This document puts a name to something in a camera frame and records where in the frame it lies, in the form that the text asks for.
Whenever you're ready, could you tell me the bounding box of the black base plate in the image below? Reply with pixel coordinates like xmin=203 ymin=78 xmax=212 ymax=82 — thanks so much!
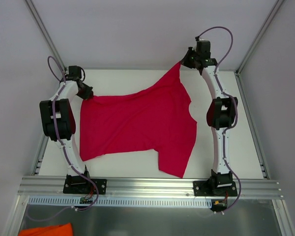
xmin=62 ymin=175 xmax=107 ymax=195
xmin=193 ymin=180 xmax=238 ymax=197

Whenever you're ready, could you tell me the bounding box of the aluminium mounting rail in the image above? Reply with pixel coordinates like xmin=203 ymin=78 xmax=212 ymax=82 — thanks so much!
xmin=17 ymin=176 xmax=284 ymax=199

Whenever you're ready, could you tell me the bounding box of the right aluminium frame post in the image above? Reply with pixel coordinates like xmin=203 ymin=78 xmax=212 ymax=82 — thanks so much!
xmin=235 ymin=0 xmax=285 ymax=74

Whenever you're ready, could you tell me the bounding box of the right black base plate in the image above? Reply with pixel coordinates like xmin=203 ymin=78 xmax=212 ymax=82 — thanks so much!
xmin=193 ymin=180 xmax=238 ymax=197

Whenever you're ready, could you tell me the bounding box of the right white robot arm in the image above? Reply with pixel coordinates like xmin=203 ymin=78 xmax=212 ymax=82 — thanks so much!
xmin=181 ymin=38 xmax=238 ymax=195

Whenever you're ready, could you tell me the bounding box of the left aluminium frame post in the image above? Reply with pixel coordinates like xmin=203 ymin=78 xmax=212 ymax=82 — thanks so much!
xmin=24 ymin=0 xmax=66 ymax=69

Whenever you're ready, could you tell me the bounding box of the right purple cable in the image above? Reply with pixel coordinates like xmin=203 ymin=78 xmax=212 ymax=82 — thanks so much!
xmin=194 ymin=26 xmax=242 ymax=216

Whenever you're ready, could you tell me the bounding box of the aluminium frame post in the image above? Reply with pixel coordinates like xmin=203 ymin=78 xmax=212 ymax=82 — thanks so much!
xmin=235 ymin=0 xmax=285 ymax=74
xmin=24 ymin=0 xmax=66 ymax=69

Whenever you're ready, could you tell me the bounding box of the orange folded t-shirt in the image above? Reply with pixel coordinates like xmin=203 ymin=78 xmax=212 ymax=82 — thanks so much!
xmin=18 ymin=223 xmax=73 ymax=236

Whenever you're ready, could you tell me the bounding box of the red t-shirt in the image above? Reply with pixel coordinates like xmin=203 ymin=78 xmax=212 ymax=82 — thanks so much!
xmin=80 ymin=63 xmax=197 ymax=178

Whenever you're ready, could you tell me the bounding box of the slotted grey cable duct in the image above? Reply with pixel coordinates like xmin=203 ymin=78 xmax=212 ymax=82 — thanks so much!
xmin=28 ymin=196 xmax=212 ymax=209

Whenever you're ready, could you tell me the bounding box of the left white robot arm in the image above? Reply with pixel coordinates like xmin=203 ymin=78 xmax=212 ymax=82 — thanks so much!
xmin=39 ymin=65 xmax=93 ymax=193

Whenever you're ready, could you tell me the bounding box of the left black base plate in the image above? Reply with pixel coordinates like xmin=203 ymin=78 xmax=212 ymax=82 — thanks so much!
xmin=62 ymin=175 xmax=107 ymax=195

